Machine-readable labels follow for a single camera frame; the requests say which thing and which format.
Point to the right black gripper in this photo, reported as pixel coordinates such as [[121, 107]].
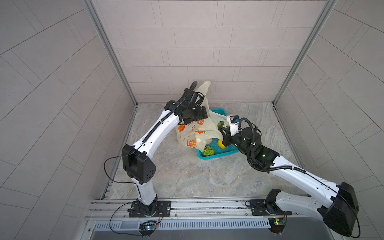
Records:
[[226, 137]]

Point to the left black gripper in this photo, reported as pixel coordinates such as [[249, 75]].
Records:
[[199, 116]]

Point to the yellow toy fruit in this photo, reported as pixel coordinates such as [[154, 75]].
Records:
[[221, 145]]

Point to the green toy fruit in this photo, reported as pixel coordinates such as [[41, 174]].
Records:
[[208, 151]]

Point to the cream plastic bag fruit print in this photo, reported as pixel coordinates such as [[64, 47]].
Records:
[[198, 134]]

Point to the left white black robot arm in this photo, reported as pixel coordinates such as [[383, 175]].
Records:
[[137, 159]]

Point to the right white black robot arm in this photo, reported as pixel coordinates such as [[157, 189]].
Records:
[[336, 205]]

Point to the teal plastic basket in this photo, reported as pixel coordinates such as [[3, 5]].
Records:
[[213, 143]]

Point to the white vent grille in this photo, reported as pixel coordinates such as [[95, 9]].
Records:
[[203, 224]]

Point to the right circuit board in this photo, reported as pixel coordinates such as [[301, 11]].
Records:
[[277, 226]]

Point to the circuit board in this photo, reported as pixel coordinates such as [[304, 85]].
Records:
[[277, 226], [148, 228]]

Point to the left circuit board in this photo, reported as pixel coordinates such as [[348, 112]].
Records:
[[148, 228]]

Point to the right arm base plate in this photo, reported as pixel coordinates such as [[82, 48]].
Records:
[[265, 208]]

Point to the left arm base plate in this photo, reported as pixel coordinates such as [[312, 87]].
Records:
[[156, 209]]

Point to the aluminium mounting rail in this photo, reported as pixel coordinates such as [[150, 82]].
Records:
[[211, 208]]

